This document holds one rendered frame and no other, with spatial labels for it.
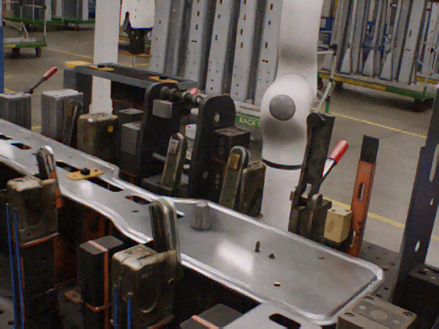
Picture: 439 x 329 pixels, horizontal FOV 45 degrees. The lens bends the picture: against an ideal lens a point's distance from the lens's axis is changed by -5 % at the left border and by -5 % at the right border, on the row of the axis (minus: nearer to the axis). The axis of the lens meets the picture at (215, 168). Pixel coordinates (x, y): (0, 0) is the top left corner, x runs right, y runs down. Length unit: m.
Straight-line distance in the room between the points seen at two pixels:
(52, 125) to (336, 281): 0.93
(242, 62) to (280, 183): 4.16
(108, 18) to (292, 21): 3.69
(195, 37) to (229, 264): 5.12
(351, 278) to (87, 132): 0.78
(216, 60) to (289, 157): 4.35
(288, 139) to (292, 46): 0.23
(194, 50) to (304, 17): 4.57
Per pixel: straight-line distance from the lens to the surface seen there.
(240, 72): 5.62
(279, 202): 1.50
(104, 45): 5.00
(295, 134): 1.41
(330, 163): 1.06
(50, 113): 1.53
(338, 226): 0.97
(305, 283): 0.86
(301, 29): 1.40
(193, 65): 5.94
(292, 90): 1.36
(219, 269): 0.87
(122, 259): 0.79
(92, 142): 1.40
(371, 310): 0.71
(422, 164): 0.69
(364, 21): 9.01
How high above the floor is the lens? 1.41
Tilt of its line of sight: 18 degrees down
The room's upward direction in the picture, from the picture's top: 5 degrees clockwise
